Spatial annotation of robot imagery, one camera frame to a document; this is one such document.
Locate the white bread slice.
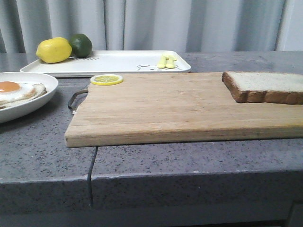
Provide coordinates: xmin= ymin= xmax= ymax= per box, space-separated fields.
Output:
xmin=222 ymin=71 xmax=303 ymax=105

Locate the white round plate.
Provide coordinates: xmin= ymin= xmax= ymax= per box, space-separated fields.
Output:
xmin=0 ymin=72 xmax=58 ymax=123

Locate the fried egg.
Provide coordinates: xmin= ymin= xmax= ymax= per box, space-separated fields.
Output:
xmin=0 ymin=81 xmax=36 ymax=104

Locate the bottom bread slice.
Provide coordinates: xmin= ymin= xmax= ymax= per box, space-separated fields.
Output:
xmin=0 ymin=83 xmax=47 ymax=109

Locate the yellow plastic spoon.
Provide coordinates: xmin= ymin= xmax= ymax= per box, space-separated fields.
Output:
xmin=165 ymin=55 xmax=177 ymax=69

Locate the green lime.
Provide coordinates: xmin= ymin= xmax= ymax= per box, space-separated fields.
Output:
xmin=69 ymin=34 xmax=92 ymax=58

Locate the grey curtain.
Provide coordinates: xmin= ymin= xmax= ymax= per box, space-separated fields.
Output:
xmin=0 ymin=0 xmax=303 ymax=53

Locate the white rectangular bear tray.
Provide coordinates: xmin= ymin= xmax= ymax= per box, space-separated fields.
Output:
xmin=20 ymin=50 xmax=191 ymax=78

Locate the metal cutting board handle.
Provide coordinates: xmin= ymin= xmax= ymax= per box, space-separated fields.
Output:
xmin=67 ymin=85 xmax=89 ymax=115

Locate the yellow lemon slice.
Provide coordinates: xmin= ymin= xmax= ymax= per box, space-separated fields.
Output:
xmin=90 ymin=74 xmax=124 ymax=86

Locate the wooden cutting board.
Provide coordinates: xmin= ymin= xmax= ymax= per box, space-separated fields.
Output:
xmin=65 ymin=72 xmax=303 ymax=148

